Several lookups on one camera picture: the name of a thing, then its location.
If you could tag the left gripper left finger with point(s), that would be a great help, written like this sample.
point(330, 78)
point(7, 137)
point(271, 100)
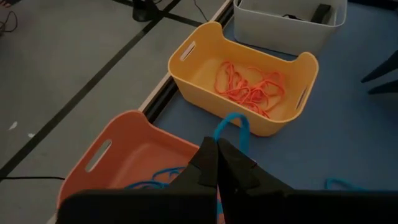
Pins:
point(202, 174)

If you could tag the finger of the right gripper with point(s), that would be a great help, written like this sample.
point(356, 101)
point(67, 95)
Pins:
point(384, 67)
point(385, 87)

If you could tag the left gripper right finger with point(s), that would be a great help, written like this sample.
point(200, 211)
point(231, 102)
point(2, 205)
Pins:
point(242, 186)

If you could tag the blue rubber band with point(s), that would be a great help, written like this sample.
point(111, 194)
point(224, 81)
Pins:
point(168, 170)
point(149, 185)
point(342, 182)
point(230, 115)

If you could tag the orange rubber band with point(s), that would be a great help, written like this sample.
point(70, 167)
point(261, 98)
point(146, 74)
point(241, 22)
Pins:
point(273, 85)
point(258, 107)
point(228, 77)

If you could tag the wide black rubber band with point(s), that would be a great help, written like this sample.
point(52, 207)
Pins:
point(292, 17)

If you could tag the orange plastic basket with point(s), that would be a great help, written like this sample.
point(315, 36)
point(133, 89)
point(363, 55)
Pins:
point(130, 155)

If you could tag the yellow plastic basket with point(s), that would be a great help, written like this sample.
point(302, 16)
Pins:
point(202, 87)

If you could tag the white plastic basket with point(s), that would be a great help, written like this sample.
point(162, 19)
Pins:
point(273, 34)

